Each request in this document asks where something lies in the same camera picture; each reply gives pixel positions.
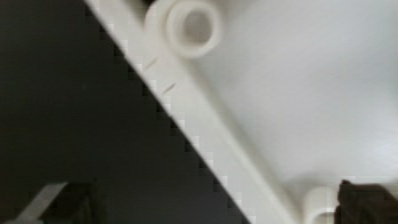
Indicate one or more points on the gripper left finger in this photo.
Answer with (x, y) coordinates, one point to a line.
(62, 205)

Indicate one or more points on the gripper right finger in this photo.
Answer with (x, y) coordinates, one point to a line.
(366, 204)

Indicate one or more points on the white desk top panel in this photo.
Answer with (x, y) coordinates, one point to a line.
(272, 72)

